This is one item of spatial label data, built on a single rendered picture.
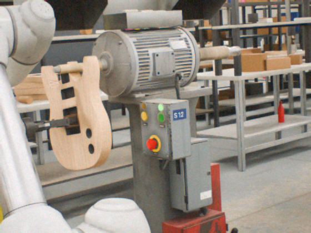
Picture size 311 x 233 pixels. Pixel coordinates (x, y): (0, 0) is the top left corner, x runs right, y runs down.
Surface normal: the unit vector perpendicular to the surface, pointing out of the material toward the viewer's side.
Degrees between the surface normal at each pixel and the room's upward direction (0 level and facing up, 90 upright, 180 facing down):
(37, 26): 112
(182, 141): 90
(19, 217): 32
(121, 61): 89
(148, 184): 90
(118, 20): 90
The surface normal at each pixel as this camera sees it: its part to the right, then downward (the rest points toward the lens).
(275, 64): 0.47, 0.09
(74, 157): -0.76, 0.11
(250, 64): -0.44, 0.15
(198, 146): 0.65, 0.07
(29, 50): 0.51, 0.81
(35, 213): 0.10, -0.87
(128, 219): 0.47, -0.42
